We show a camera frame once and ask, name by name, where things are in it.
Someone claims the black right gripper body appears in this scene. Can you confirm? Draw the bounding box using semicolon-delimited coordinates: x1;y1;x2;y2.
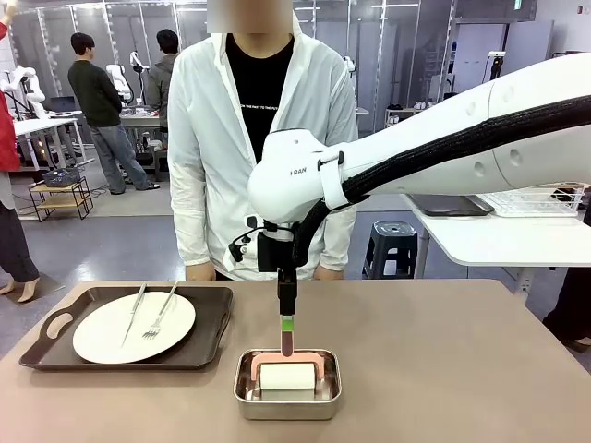
257;232;296;273

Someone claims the pink lint roller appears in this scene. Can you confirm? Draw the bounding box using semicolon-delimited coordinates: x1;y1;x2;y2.
251;331;323;393

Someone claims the silver fork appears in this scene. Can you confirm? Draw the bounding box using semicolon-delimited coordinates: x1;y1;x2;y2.
141;281;179;341

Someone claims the silver table knife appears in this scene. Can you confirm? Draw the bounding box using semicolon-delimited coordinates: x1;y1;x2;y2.
120;283;148;348

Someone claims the white round plate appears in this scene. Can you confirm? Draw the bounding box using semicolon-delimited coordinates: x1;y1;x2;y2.
72;291;198;365

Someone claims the person's left forearm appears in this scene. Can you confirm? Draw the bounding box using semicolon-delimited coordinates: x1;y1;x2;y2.
318;207;355;272

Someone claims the person's right forearm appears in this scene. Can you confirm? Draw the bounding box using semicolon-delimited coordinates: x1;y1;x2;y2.
173;202;217;268

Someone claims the person's right hand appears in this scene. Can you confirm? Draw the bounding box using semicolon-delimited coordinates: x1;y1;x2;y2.
186;262;217;281

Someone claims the rectangular steel container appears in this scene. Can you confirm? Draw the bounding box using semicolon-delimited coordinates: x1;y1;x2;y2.
233;348;343;421

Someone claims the dark grey plastic stool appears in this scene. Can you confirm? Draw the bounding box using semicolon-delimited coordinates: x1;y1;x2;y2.
152;150;170;182
361;220;419;281

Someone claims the person in white jacket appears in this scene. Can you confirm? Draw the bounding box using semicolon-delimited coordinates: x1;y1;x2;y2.
166;31;359;281

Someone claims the grey background workbench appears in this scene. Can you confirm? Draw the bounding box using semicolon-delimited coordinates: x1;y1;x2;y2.
120;113;163;175

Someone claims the wooden shoe rack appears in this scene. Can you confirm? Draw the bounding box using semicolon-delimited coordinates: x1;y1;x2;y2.
385;102;435;126

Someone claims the man in grey hoodie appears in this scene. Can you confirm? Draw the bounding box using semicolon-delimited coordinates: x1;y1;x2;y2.
146;28;181;145

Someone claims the small wooden shelf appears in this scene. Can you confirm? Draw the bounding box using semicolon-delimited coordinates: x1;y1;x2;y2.
28;177;93;222

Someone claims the white side table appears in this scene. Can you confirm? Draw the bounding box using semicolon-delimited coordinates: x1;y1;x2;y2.
399;191;591;305

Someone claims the black and white background robot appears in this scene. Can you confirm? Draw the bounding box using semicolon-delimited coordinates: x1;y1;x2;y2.
128;50;152;76

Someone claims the man in dark green sweater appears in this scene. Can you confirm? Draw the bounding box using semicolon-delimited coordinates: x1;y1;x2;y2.
67;31;161;195

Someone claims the white background table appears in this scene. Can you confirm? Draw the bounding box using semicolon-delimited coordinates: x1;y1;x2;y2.
13;117;84;170

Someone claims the person in black trousers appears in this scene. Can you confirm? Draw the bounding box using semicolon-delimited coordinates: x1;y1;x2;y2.
542;266;591;354

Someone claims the grey door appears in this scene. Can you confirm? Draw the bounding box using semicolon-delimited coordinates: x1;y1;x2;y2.
505;20;555;78

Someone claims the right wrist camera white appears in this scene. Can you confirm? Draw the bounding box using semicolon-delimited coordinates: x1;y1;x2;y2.
221;215;260;274

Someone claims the right arm black cable sleeve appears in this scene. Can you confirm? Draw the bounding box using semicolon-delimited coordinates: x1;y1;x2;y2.
292;94;591;269

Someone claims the white wire dish rack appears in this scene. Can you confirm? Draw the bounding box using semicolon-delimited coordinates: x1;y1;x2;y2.
477;182;586;219

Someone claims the black camera stand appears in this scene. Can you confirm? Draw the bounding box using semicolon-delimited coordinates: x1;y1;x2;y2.
488;51;508;80

